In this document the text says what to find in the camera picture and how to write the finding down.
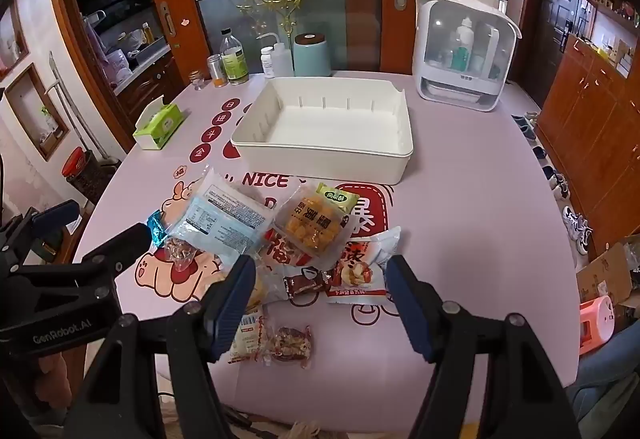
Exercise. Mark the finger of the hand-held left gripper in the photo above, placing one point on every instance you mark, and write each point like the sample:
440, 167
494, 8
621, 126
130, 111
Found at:
55, 215
122, 241

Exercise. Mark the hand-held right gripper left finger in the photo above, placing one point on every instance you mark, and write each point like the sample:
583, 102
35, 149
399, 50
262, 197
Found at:
234, 311

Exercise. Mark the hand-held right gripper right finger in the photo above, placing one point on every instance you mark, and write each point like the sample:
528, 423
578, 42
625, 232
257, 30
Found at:
410, 311

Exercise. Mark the layered cake slice packet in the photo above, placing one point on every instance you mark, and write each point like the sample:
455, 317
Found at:
256, 294

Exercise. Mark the white biscuit packet red edge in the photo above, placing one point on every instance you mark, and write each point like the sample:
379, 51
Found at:
247, 336

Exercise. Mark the small blue candy wrapper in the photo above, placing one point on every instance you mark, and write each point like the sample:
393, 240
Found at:
156, 229

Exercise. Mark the clear nut snack packet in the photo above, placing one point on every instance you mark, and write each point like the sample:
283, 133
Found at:
180, 255
287, 345

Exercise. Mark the white and red snack packet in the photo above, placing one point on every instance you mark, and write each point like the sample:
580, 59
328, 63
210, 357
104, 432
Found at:
360, 264

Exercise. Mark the brown chocolate snack packet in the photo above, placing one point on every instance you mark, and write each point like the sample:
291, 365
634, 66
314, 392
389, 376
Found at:
305, 285

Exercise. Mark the blue and white snack packet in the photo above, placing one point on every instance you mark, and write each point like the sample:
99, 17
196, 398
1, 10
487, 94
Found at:
225, 219

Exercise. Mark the clear packet yellow snack balls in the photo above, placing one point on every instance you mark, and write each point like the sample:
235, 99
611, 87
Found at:
312, 224

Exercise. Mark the white plastic storage bin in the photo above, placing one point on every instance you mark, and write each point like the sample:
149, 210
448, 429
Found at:
320, 134

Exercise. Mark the green tissue box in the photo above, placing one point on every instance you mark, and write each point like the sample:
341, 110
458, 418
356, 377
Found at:
157, 126

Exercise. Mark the tiny glass jar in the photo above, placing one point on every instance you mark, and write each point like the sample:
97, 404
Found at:
197, 81

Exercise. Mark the white sneakers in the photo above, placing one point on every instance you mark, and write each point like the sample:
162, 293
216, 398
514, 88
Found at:
577, 229

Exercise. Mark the pink plastic stool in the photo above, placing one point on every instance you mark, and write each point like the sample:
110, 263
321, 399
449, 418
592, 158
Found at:
602, 324

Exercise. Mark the small jar orange contents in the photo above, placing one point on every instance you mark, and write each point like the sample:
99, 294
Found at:
217, 69

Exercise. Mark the cardboard box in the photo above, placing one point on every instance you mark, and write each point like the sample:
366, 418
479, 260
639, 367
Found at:
605, 271

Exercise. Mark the person's leg in jeans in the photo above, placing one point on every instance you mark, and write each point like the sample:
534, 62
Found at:
610, 369

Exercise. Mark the white pill bottle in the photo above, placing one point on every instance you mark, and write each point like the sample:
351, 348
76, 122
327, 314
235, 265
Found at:
267, 61

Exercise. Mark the white squeeze bottle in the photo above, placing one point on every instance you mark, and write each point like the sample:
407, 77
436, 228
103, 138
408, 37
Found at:
282, 59

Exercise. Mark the wooden floor cabinet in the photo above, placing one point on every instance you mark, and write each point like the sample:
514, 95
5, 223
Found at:
590, 129

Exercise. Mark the white desktop organizer cabinet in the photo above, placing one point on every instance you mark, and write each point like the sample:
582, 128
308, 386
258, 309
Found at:
462, 54

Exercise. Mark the mint canister brown lid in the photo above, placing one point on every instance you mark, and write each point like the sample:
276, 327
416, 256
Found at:
312, 54

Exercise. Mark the white bottle teal label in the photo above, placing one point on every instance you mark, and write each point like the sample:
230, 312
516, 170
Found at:
462, 46

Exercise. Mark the dark entrance door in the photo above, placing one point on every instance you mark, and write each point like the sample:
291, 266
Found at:
557, 29

